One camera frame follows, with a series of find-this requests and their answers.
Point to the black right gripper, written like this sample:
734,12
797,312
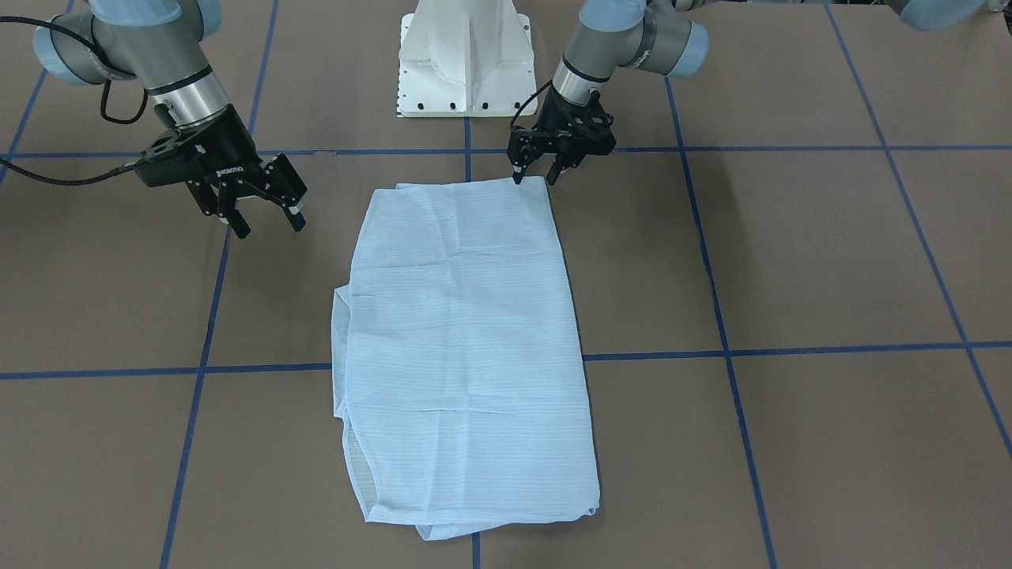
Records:
224,148

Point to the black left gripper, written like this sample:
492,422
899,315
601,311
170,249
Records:
558,108

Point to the light blue button shirt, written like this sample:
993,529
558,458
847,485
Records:
457,371

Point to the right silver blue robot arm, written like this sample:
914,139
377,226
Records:
155,42

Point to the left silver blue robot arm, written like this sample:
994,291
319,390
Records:
650,36

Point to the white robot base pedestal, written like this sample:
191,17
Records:
464,59

